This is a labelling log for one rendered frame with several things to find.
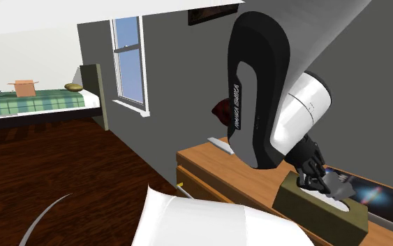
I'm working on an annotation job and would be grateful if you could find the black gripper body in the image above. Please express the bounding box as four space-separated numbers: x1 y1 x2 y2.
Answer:
283 133 324 171

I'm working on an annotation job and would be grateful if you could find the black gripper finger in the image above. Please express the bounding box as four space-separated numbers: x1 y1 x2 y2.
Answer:
313 164 332 196
296 167 316 190

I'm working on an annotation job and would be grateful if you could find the olive green tissue box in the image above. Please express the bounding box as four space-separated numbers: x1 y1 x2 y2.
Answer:
272 170 369 246

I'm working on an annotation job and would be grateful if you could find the wooden chest of drawers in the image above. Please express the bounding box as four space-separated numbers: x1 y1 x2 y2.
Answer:
175 136 393 246

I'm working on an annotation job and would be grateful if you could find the black tablet with galaxy picture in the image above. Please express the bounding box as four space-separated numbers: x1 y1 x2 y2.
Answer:
325 166 393 229

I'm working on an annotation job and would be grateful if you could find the grey flat object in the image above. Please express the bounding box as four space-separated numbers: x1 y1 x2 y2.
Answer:
207 136 235 156

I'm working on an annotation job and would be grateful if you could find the dark red round object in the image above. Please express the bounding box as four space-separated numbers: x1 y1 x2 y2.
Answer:
211 99 233 128

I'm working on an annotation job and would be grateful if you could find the white framed window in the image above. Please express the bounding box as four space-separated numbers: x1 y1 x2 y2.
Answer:
109 15 151 118

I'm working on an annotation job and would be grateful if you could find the bed with green checked cover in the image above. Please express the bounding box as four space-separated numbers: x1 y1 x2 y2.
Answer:
0 63 110 133

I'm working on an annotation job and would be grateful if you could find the dark wall picture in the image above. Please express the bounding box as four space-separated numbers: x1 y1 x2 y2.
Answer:
187 3 240 27

